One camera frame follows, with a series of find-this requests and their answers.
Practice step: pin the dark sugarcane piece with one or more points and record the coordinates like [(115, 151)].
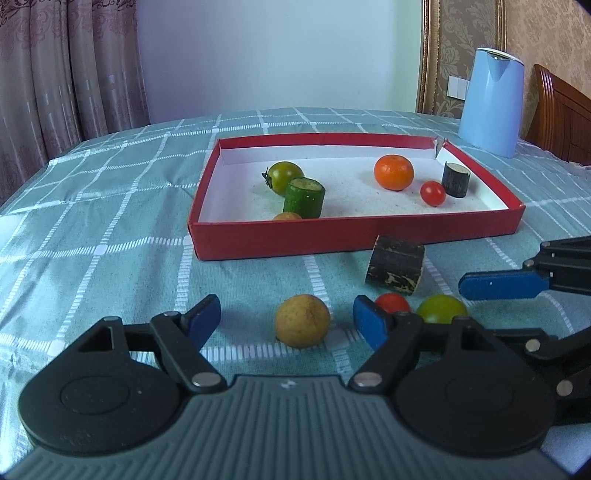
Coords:
[(455, 180), (396, 264)]

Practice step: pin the red shallow cardboard box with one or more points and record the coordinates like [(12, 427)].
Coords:
[(231, 216)]

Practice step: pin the orange mandarin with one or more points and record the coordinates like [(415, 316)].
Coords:
[(394, 172)]

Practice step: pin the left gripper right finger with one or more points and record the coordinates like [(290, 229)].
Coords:
[(396, 343)]

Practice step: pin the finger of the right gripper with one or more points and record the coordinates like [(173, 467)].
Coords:
[(503, 285), (563, 363)]

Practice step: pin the brown longan fruit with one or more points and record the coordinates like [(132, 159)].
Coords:
[(287, 216), (302, 321)]

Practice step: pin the pink patterned curtain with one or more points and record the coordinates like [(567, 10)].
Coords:
[(70, 72)]

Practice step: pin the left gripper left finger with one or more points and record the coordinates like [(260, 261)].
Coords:
[(180, 337)]

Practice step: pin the large green tomato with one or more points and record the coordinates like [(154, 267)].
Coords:
[(279, 175)]

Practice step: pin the light blue electric kettle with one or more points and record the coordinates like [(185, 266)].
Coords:
[(492, 113)]

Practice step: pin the white wall switch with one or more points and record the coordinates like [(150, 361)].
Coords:
[(457, 88)]

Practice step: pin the red cherry tomato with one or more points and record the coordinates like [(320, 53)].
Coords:
[(393, 303), (433, 193)]

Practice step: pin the green cucumber piece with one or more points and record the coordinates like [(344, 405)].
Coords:
[(305, 197)]

